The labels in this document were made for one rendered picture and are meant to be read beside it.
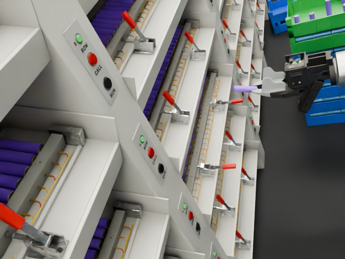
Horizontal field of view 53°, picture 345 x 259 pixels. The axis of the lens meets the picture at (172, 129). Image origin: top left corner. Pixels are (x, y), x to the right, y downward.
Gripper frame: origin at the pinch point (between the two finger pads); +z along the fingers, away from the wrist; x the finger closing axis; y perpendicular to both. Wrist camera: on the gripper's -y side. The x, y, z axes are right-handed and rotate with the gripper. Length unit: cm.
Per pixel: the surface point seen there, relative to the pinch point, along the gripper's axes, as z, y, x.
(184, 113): 13.5, 12.1, 20.4
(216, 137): 13.5, -9.0, 7.8
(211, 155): 13.9, -8.8, 15.2
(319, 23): -18, -10, -47
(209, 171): 13.2, -7.5, 22.1
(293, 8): -10, -11, -67
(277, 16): 5, -49, -141
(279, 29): 5, -58, -140
